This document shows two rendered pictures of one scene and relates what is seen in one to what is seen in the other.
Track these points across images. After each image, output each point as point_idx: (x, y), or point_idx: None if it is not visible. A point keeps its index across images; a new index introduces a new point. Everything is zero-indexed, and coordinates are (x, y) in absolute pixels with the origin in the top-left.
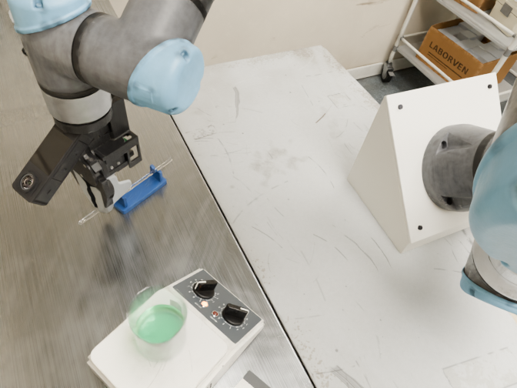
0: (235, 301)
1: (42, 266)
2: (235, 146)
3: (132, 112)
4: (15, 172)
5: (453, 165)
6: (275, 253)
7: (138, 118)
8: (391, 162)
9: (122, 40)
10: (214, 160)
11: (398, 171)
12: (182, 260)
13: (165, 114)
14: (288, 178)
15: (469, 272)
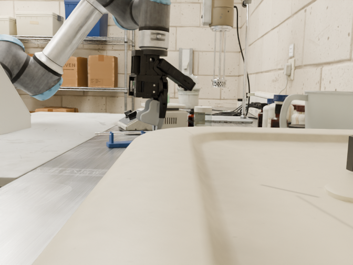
0: (123, 120)
1: None
2: (35, 146)
3: (81, 164)
4: None
5: None
6: (84, 132)
7: (81, 161)
8: (12, 89)
9: None
10: (61, 145)
11: (16, 90)
12: (130, 136)
13: (55, 160)
14: (31, 138)
15: (53, 84)
